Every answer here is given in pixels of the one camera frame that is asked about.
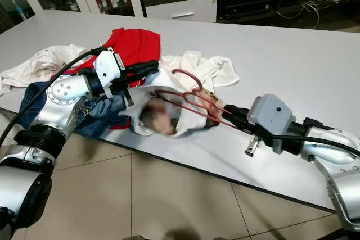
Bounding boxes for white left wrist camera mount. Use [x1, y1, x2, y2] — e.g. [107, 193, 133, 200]
[94, 49, 128, 97]

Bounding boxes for white cable bundle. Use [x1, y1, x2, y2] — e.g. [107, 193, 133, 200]
[276, 0, 341, 30]

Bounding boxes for white plain T-shirt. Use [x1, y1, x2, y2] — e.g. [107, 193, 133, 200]
[0, 43, 91, 97]

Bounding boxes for blue denim garment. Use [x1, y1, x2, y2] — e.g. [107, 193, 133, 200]
[20, 80, 127, 138]

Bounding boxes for white sweatshirt with print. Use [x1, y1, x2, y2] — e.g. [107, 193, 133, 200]
[119, 69, 226, 138]

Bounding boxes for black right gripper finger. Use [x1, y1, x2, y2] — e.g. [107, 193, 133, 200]
[231, 119, 259, 135]
[223, 104, 258, 123]

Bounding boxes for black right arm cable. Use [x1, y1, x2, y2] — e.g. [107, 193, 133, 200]
[270, 133, 360, 156]

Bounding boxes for red garment white trim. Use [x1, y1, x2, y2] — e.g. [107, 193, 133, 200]
[53, 26, 161, 131]

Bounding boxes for dark TV cabinet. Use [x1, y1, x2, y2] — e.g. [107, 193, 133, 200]
[135, 0, 360, 30]

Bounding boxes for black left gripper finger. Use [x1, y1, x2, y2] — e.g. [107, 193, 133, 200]
[130, 59, 160, 74]
[126, 70, 157, 84]

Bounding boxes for red plastic clothes hanger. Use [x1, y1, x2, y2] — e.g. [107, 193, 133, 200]
[149, 69, 257, 137]

